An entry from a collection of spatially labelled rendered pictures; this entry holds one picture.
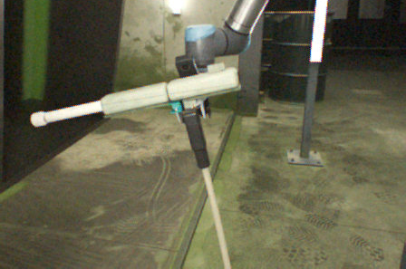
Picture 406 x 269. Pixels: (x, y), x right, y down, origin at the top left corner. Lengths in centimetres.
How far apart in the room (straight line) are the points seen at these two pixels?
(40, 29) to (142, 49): 164
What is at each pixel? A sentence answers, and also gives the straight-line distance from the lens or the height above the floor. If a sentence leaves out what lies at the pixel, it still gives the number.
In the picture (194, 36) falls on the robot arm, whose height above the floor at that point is 80.
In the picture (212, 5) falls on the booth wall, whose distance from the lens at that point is 278.
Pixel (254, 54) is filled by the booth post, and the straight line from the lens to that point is 275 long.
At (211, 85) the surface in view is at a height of 72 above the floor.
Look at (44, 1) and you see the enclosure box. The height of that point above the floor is 91.
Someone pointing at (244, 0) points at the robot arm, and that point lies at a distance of 100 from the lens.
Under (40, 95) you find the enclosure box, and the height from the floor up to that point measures 54.
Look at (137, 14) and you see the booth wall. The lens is 296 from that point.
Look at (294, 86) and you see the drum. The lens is 329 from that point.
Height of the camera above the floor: 86
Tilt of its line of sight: 17 degrees down
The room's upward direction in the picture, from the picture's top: straight up
